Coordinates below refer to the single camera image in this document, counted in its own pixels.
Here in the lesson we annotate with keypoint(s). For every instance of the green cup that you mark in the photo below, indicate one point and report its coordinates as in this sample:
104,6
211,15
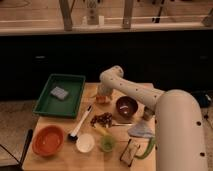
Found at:
107,143

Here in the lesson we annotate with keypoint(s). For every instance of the small metal cup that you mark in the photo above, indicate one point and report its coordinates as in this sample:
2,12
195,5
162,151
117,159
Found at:
148,114

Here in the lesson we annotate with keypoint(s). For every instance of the white handled brush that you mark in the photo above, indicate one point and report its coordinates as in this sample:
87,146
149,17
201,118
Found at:
72,136

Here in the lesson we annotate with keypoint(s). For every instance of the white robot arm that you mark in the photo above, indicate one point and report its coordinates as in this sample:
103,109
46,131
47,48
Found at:
179,129

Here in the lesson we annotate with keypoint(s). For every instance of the yellow banana piece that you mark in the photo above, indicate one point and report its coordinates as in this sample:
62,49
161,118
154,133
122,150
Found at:
101,130

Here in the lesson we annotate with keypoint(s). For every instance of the red yellow apple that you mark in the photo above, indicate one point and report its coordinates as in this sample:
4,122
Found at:
102,99

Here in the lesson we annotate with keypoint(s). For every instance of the red bowl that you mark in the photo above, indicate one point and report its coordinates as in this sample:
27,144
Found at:
48,141

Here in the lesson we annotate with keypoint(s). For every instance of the grey sponge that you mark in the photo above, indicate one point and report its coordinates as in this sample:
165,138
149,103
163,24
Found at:
59,93

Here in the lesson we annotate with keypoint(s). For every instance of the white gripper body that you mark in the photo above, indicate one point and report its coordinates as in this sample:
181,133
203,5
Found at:
103,90

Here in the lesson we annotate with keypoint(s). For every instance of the small white bowl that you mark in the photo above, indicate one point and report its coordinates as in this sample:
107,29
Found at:
85,143

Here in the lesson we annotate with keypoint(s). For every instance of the bunch of dark grapes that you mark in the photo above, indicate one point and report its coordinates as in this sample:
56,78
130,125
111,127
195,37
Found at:
104,120

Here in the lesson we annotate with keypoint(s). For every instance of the grey cloth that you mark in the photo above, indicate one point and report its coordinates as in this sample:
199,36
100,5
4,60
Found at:
141,130

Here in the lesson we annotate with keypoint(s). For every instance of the green plastic tray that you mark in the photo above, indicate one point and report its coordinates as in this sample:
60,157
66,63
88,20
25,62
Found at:
50,106

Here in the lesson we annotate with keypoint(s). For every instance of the green curved handle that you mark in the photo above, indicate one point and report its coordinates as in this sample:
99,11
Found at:
148,150

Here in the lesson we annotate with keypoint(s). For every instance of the dark object at right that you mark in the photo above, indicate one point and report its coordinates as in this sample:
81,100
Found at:
203,99

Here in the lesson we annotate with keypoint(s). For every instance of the dark purple bowl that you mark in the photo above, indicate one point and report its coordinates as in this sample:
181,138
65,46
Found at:
126,106

